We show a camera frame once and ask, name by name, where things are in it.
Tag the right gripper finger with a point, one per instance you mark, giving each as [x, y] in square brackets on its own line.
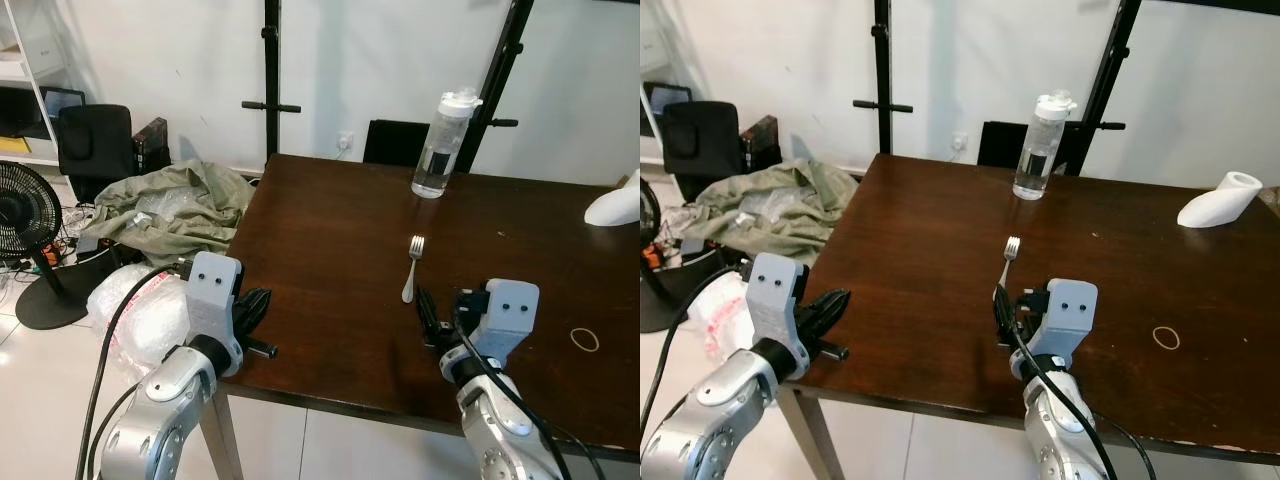
[427, 318]
[441, 320]
[1015, 320]
[1004, 315]

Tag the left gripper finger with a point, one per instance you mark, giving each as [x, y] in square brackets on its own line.
[248, 303]
[818, 304]
[835, 312]
[262, 310]

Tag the silver metal fork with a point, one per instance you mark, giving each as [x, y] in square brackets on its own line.
[1012, 246]
[408, 292]

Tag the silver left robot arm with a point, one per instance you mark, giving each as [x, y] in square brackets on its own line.
[150, 420]
[690, 430]

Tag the dark brown wooden table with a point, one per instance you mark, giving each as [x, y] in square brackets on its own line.
[330, 300]
[930, 280]

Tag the olive green crumpled cloth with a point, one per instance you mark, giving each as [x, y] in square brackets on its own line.
[790, 210]
[190, 215]

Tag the white plastic bag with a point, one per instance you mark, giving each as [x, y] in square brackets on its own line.
[715, 315]
[140, 320]

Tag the tan rubber band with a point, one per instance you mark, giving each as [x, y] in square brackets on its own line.
[1153, 338]
[571, 340]

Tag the black floor fan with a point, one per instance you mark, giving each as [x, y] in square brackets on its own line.
[20, 210]
[665, 305]

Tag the clear plastic water bottle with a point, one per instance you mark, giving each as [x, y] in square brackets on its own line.
[440, 150]
[1040, 150]

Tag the black dining chair back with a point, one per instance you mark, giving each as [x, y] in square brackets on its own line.
[1000, 145]
[395, 142]

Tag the black box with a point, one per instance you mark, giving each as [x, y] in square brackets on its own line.
[152, 145]
[762, 140]

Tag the white ceramic vase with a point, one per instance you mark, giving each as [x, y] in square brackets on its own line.
[1215, 205]
[615, 208]

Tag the black office chair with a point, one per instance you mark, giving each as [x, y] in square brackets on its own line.
[95, 140]
[700, 140]

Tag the dark laptop screen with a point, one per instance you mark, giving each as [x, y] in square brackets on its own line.
[62, 103]
[668, 98]

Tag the white shelf unit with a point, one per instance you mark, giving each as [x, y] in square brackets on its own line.
[20, 70]

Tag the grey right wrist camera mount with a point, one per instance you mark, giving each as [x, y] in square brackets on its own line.
[505, 310]
[1065, 310]

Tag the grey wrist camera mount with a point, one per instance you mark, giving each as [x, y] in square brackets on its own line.
[212, 290]
[1065, 310]
[505, 310]
[775, 290]

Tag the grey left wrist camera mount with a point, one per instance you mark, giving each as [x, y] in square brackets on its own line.
[775, 290]
[212, 290]

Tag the white wall socket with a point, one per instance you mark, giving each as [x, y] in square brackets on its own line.
[346, 141]
[961, 141]

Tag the black upright metal frame pole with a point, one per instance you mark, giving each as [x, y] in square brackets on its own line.
[882, 70]
[271, 80]

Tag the black slanted metal frame post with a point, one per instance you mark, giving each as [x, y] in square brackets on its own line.
[500, 70]
[1105, 70]

